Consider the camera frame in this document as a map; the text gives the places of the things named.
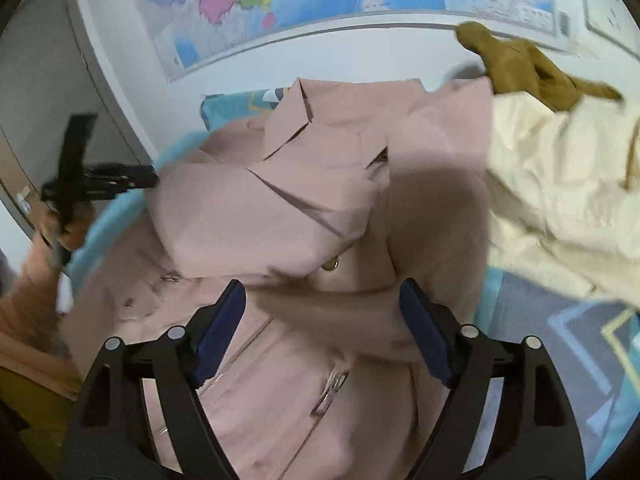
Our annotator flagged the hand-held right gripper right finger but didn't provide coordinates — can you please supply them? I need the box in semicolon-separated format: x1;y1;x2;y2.
399;277;586;480

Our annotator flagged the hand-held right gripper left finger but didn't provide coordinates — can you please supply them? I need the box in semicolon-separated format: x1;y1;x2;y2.
60;280;247;480

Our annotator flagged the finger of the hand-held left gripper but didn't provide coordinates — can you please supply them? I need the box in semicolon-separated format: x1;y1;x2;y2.
84;161;162;200

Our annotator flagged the pink coat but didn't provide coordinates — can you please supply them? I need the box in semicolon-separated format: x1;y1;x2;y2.
62;77;496;480

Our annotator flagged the cream coat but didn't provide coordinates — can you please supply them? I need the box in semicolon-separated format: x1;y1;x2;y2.
482;92;640;302

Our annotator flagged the person's left forearm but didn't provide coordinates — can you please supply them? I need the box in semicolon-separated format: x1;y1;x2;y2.
0;242;77;361

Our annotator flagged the person's left hand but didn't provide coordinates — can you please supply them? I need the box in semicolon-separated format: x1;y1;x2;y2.
37;199;99;272

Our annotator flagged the grey wooden wardrobe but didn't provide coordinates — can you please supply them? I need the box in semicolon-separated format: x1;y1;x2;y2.
0;0;156;241

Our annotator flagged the teal grey printed bed sheet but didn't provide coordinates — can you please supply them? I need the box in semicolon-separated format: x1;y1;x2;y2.
65;87;640;480

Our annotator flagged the mustard olive garment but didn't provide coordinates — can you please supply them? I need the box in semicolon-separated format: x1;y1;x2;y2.
454;21;623;113

